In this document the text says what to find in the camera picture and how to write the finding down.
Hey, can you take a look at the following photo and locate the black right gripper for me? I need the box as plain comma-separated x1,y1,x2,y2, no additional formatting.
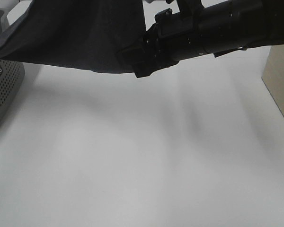
117,8,194,78

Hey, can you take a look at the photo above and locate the dark navy towel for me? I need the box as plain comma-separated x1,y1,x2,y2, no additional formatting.
0,0,146,73

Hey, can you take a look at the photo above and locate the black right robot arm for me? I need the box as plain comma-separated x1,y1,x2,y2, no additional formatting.
118,0,284,78

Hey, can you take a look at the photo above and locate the grey perforated plastic basket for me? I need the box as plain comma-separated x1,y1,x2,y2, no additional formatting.
0,9,25,124

